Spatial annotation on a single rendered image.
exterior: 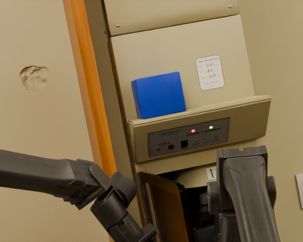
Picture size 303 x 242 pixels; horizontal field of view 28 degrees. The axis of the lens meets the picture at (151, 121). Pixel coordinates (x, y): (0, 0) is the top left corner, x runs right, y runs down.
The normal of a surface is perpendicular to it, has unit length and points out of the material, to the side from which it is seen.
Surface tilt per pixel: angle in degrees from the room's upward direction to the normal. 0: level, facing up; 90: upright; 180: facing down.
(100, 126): 90
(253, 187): 33
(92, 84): 90
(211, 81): 90
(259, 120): 135
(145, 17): 90
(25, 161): 62
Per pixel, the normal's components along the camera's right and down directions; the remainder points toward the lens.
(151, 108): 0.14, 0.03
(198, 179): -0.25, -0.32
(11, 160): 0.69, -0.59
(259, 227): -0.10, -0.80
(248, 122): 0.23, 0.71
